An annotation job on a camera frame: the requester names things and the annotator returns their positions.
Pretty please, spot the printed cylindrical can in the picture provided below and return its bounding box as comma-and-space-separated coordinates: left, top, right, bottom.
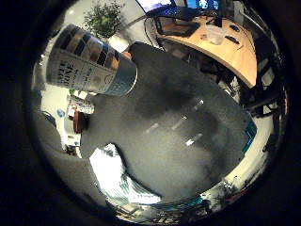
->
46, 23, 139, 97

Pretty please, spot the white striped cloth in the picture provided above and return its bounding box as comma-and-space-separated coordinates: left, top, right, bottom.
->
88, 143, 163, 205

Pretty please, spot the white tape strip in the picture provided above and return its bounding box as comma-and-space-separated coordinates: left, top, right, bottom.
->
145, 122, 160, 135
192, 99, 205, 111
184, 133, 204, 147
171, 116, 188, 131

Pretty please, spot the white box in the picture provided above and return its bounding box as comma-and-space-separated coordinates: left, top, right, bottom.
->
62, 107, 83, 147

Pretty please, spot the clear plastic container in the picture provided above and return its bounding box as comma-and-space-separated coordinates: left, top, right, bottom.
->
205, 24, 227, 45

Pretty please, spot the curved wooden desk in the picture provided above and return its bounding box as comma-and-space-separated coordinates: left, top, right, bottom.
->
145, 15, 258, 89

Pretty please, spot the tall bushy potted plant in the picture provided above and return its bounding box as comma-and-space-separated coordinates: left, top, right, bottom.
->
84, 1, 130, 53

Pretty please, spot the laptop with lit screen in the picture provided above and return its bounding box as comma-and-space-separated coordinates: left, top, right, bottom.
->
135, 0, 203, 22

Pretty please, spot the black remote control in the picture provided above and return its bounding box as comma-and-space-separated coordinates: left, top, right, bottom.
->
225, 35, 241, 45

